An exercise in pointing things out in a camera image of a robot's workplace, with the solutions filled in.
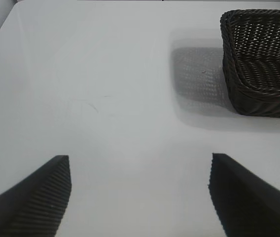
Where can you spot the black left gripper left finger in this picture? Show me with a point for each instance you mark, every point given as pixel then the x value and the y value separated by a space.
pixel 31 202

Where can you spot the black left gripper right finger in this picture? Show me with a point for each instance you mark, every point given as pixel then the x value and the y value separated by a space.
pixel 248 205

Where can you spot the dark brown wicker basket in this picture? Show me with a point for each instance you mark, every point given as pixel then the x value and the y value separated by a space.
pixel 260 64

